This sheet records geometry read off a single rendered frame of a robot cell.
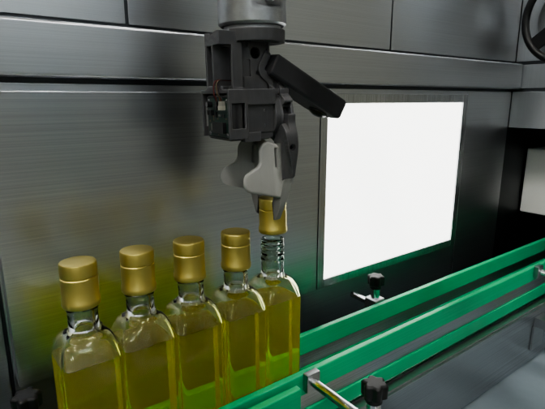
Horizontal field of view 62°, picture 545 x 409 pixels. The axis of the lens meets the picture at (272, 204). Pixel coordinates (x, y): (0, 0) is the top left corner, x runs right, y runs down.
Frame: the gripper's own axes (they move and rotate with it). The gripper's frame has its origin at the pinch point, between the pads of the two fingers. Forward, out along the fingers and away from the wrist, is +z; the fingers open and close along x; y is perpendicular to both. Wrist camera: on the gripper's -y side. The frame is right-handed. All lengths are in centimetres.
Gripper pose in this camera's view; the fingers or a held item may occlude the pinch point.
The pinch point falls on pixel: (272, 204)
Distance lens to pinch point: 55.8
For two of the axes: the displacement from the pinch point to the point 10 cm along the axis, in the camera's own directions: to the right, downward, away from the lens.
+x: 5.2, 1.9, -8.3
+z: 0.2, 9.7, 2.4
